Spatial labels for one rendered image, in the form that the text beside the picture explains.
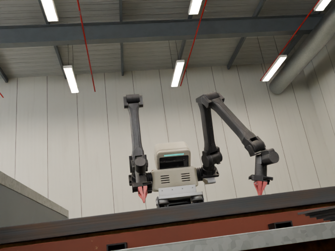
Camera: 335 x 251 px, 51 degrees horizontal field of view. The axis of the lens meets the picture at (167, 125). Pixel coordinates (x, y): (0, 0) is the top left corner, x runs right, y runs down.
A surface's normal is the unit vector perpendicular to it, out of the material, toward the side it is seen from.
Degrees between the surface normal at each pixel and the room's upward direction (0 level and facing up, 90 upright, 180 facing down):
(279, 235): 90
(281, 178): 90
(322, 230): 90
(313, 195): 90
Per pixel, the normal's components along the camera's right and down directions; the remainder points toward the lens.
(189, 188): 0.11, -0.36
